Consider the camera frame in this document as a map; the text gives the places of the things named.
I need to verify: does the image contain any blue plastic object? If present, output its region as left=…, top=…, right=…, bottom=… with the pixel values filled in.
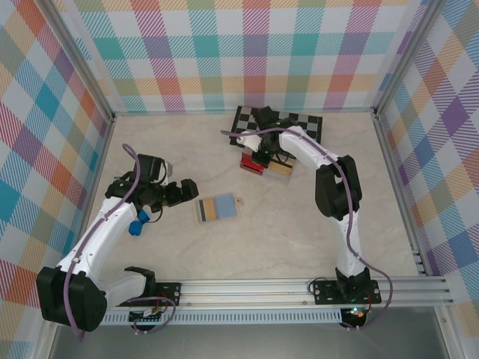
left=128, top=210, right=151, bottom=238

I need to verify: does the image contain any gold card with black stripe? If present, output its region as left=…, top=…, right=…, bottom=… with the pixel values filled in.
left=197, top=197, right=219, bottom=224

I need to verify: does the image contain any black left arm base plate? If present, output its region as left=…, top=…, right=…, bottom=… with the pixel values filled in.
left=149, top=282, right=183, bottom=308

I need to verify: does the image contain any tan black small box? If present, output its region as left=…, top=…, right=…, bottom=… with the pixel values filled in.
left=268, top=160, right=293, bottom=177

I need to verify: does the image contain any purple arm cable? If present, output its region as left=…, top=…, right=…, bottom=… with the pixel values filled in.
left=220, top=126, right=394, bottom=332
left=63, top=144, right=177, bottom=342

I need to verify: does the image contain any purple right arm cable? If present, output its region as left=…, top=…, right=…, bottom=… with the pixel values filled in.
left=220, top=126, right=394, bottom=332

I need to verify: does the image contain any slotted grey cable duct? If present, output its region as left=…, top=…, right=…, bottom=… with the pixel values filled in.
left=103, top=313, right=344, bottom=325

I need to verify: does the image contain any clear acrylic card box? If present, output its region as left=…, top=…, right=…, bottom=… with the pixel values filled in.
left=236, top=131, right=297, bottom=187

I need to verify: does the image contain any grey metal panel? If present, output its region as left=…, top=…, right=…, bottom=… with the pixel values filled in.
left=48, top=324, right=450, bottom=359

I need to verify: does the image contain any black grey folding chessboard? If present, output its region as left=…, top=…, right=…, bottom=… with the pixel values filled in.
left=228, top=105, right=323, bottom=150

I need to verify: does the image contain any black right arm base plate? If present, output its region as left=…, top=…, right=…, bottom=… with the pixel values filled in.
left=309, top=278, right=382, bottom=306

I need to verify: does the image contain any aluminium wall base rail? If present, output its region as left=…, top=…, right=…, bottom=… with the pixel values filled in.
left=111, top=106, right=378, bottom=117

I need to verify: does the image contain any aluminium side rail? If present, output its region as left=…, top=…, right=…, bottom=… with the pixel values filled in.
left=65, top=115, right=117, bottom=276
left=373, top=114, right=430, bottom=277

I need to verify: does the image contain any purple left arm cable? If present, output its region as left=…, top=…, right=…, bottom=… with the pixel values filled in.
left=63, top=144, right=177, bottom=342

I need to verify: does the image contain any aluminium frame post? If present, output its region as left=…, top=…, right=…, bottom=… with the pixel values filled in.
left=373, top=0, right=452, bottom=120
left=43, top=0, right=116, bottom=124

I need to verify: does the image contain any aluminium mounting rail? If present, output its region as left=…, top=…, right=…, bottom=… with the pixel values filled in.
left=41, top=279, right=452, bottom=310

